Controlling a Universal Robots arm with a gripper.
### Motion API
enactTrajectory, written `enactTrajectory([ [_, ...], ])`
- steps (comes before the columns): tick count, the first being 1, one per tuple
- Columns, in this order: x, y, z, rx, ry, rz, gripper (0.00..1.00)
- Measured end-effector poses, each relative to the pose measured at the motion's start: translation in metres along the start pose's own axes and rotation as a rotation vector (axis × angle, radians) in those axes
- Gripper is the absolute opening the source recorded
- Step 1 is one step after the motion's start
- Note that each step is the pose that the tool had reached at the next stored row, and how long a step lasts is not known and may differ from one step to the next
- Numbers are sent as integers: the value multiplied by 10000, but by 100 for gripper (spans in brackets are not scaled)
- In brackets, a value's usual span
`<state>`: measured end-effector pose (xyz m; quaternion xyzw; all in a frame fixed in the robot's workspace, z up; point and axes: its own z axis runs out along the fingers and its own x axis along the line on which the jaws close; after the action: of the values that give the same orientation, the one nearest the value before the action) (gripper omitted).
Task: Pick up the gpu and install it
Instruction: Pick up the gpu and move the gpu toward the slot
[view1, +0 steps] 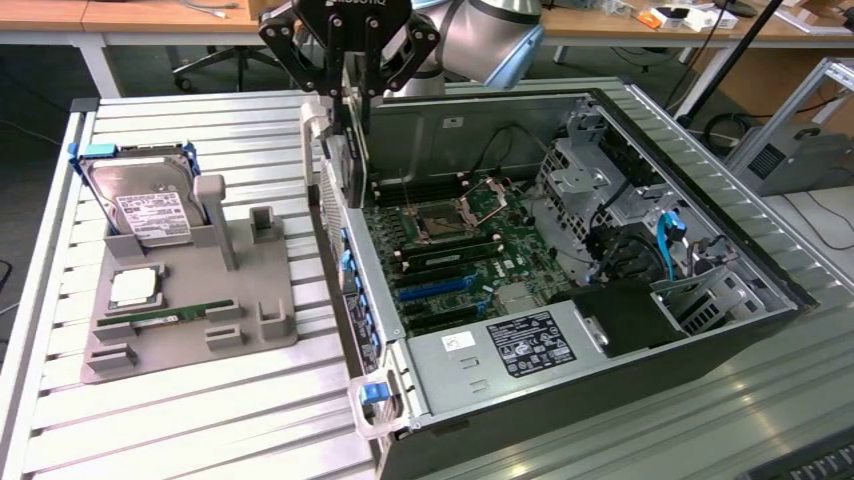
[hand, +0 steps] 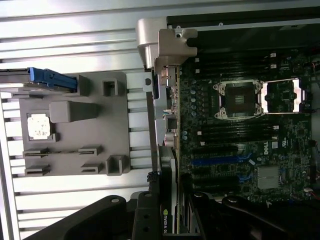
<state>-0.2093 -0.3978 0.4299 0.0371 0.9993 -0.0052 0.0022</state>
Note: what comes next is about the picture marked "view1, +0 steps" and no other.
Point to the black stand pole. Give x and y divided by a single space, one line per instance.
734 50

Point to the black plastic shroud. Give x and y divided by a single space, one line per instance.
614 320

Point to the metal disk bay cage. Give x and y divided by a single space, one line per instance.
574 180

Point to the silver socket cover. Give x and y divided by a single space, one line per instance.
488 200

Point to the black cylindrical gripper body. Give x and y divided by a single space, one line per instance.
354 22

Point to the green motherboard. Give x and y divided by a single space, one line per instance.
528 250

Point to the black green graphics card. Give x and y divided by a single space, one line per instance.
350 170

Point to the silver chipset heatsink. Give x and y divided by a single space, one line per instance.
517 297

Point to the green RAM stick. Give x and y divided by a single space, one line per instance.
167 314

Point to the grey parts rack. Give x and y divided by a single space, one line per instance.
201 300

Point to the hard disk in blue caddy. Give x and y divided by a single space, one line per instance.
141 200

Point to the aluminium profile frame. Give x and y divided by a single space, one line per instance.
810 80

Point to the installed black RAM stick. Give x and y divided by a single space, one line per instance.
434 260

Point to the grey power supply unit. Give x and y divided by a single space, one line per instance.
468 380

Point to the open black PC case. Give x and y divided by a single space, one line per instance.
601 425

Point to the grey computer tower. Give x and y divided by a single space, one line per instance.
801 165

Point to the wooden desk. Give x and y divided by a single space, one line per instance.
41 15

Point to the silver CPU chip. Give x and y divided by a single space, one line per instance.
134 287

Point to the black office chair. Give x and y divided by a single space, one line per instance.
221 60

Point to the orange white box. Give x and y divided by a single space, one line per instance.
650 20

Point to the blue expansion slot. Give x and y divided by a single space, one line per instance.
434 290

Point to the CPU socket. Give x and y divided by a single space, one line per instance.
437 225

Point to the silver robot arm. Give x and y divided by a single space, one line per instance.
481 35

